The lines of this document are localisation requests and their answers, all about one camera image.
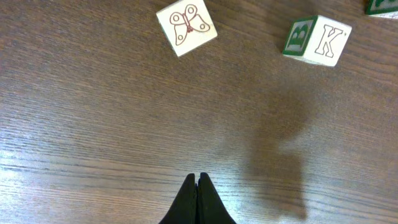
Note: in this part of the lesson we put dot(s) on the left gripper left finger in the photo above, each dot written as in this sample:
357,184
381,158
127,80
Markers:
184,207

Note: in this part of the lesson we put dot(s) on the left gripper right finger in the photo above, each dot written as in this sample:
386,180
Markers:
210,208

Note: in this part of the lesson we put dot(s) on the wooden block butterfly top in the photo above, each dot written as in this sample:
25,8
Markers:
187,25

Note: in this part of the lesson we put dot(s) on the wooden block K top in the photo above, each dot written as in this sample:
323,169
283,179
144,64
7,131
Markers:
316,40

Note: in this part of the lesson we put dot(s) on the plain wooden block centre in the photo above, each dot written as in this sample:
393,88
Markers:
382,8

